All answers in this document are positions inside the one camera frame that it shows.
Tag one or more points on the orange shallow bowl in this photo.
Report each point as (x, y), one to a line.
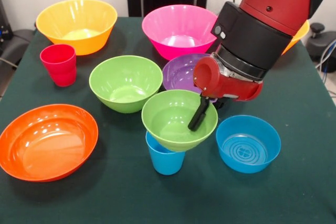
(47, 145)

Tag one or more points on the large green bowl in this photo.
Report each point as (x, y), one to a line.
(123, 85)

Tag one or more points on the black computer equipment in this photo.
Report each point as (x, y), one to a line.
(5, 24)

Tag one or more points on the yellow-orange large bowl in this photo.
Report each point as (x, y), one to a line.
(78, 43)
(296, 37)

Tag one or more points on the small green bowl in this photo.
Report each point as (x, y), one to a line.
(170, 124)

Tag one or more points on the blue cup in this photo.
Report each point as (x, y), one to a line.
(165, 161)

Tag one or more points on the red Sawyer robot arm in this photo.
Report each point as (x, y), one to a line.
(262, 24)

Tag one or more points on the purple bowl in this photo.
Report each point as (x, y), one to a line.
(178, 74)

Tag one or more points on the pink large bowl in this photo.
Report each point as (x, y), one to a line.
(178, 48)

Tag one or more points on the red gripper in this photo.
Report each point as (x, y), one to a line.
(231, 87)

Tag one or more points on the blue bowl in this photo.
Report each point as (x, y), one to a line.
(246, 158)

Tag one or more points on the grey office chair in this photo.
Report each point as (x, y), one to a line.
(18, 45)

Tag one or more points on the dark green tablecloth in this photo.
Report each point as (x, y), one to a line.
(131, 203)

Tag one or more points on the red cup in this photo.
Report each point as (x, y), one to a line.
(61, 72)

